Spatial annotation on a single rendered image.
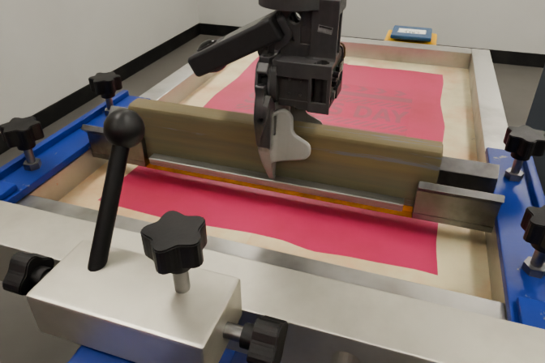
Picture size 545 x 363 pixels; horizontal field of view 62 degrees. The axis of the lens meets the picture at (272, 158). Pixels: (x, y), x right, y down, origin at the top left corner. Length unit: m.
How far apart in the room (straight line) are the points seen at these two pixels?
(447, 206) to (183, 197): 0.32
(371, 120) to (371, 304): 0.49
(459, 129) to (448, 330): 0.50
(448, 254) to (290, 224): 0.18
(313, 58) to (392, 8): 3.79
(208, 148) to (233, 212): 0.09
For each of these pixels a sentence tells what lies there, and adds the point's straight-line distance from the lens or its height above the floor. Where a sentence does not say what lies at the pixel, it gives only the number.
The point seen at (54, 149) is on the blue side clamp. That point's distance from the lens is 0.66.
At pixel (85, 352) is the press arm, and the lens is 0.34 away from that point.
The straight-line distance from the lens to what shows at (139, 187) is 0.63.
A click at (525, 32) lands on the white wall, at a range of 4.34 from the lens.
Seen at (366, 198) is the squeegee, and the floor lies 0.99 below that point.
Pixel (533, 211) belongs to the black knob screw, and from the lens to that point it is 0.45.
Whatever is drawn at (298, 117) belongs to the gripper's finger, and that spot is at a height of 1.06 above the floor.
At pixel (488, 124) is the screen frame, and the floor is 0.99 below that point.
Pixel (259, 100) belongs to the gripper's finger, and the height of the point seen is 1.11.
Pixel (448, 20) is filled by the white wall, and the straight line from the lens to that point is 4.26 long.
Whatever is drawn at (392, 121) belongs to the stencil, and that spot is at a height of 0.95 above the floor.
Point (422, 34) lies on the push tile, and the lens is 1.26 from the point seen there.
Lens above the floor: 1.30
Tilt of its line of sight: 31 degrees down
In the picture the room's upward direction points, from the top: straight up
